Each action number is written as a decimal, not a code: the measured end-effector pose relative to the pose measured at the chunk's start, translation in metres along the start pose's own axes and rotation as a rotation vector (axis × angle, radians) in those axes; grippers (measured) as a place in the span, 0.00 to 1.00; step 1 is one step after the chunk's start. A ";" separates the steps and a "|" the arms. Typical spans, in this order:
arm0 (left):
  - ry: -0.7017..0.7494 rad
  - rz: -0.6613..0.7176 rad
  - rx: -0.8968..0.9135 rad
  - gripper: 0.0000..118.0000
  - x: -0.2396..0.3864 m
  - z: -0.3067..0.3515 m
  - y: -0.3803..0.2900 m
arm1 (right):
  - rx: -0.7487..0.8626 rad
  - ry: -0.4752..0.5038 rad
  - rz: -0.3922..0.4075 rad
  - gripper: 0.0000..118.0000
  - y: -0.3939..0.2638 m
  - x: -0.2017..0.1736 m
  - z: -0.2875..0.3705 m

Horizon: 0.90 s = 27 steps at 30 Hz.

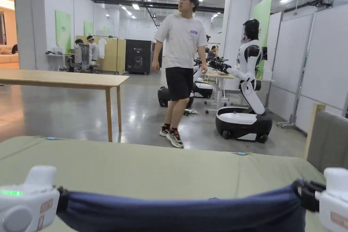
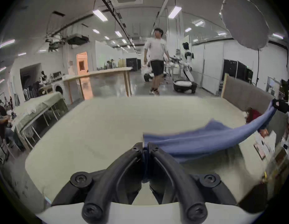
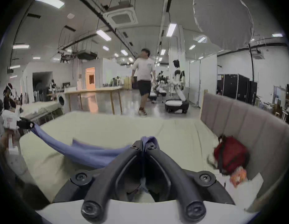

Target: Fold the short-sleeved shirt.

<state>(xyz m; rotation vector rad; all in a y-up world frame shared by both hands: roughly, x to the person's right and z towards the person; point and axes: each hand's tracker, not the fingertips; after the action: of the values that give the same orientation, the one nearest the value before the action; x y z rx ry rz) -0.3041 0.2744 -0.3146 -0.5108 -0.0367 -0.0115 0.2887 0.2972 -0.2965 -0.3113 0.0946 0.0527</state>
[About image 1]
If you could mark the grey padded headboard wooden frame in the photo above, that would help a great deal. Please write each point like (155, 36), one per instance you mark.
(329, 139)

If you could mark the black carton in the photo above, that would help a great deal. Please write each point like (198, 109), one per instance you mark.
(138, 56)

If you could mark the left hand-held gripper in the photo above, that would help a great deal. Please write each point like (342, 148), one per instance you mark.
(24, 207)

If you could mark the dark blue garment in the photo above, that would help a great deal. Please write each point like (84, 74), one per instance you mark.
(176, 210)

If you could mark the small blue sheet clip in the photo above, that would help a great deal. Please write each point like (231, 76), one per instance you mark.
(241, 154)
(50, 138)

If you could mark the white hanging shirt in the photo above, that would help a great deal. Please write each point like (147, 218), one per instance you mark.
(102, 48)

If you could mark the bed with pale green sheet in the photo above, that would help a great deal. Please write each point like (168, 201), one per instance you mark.
(136, 166)

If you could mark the beige sofa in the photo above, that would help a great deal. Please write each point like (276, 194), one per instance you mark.
(8, 58)

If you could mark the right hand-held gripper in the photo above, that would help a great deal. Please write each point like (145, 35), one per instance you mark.
(335, 202)

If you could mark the white and black humanoid robot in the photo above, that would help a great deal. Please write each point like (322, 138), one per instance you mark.
(250, 60)

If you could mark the white and black robot base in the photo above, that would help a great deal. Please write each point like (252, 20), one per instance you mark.
(204, 89)
(163, 96)

